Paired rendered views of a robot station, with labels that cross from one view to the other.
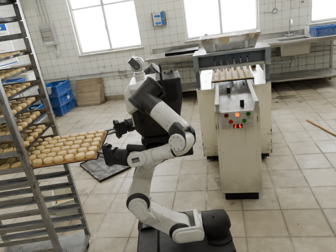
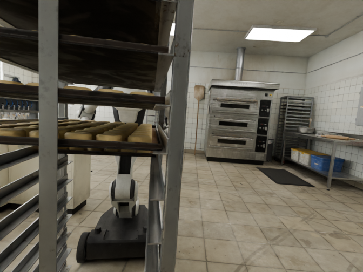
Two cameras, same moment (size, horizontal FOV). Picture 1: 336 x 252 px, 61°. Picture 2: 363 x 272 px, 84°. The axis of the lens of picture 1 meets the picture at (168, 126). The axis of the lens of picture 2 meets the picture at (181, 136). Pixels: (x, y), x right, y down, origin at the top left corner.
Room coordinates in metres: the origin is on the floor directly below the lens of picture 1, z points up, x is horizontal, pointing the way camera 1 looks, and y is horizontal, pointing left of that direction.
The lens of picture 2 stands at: (1.37, 1.73, 1.11)
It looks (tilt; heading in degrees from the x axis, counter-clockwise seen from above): 6 degrees down; 260
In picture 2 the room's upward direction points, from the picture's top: 4 degrees clockwise
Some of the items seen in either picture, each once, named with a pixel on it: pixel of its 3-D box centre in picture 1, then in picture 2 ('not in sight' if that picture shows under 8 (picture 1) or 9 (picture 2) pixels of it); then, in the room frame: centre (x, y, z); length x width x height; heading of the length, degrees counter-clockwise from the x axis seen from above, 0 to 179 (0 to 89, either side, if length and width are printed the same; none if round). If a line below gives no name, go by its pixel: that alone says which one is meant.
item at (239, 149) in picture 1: (237, 137); (52, 167); (2.38, -0.61, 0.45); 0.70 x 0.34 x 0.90; 167
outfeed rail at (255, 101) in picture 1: (245, 75); not in sight; (2.95, -0.89, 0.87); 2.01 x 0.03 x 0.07; 167
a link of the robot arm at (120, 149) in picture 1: (116, 155); not in sight; (1.32, 0.28, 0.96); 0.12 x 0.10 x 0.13; 59
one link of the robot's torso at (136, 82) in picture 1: (155, 101); (130, 107); (1.52, 0.05, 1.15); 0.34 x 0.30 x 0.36; 179
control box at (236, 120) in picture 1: (237, 119); not in sight; (2.02, -0.53, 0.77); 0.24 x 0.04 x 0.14; 77
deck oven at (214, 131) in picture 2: not in sight; (235, 123); (-0.92, -3.34, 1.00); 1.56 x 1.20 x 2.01; 168
